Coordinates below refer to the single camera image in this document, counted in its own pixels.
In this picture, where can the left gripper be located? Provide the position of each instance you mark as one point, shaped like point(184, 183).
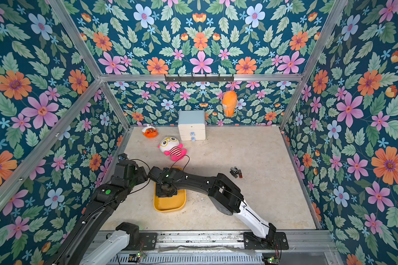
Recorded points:
point(141, 172)

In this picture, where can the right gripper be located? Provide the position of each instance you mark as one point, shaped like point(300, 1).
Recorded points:
point(166, 187)

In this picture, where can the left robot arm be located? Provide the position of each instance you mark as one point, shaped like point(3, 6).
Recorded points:
point(104, 201)

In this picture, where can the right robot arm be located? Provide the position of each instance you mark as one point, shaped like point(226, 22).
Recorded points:
point(225, 195)

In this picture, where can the yellow plastic storage box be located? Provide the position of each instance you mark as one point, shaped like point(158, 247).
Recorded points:
point(167, 205)

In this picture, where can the white pink plush toy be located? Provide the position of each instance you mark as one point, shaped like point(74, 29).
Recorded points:
point(171, 146)

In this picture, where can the small orange tiger toy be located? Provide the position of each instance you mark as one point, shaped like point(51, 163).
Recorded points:
point(150, 131)

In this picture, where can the white blue mini drawer cabinet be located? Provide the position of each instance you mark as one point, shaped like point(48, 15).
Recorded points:
point(192, 125)

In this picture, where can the orange hanging plush toy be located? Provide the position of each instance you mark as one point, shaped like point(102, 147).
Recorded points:
point(229, 103)

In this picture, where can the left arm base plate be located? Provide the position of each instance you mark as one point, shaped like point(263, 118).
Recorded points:
point(142, 241)

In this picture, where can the black wall hook rail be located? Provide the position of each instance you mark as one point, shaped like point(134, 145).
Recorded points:
point(199, 78)

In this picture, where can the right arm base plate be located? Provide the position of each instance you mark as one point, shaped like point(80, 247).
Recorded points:
point(251, 242)

